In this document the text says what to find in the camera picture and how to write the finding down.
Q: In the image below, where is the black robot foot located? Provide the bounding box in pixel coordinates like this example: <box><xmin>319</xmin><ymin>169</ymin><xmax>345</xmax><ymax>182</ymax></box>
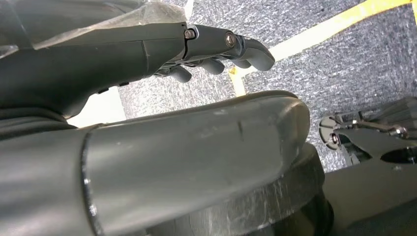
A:
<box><xmin>318</xmin><ymin>96</ymin><xmax>417</xmax><ymax>139</ymax></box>

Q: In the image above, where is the yellow floor tape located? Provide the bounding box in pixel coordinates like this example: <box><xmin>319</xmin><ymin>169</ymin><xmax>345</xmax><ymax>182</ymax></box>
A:
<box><xmin>228</xmin><ymin>0</ymin><xmax>417</xmax><ymax>97</ymax></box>

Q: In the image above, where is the scratched dark robot waist disc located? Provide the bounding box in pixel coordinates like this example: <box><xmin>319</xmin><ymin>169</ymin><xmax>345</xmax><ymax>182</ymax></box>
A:
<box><xmin>147</xmin><ymin>143</ymin><xmax>334</xmax><ymax>236</ymax></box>

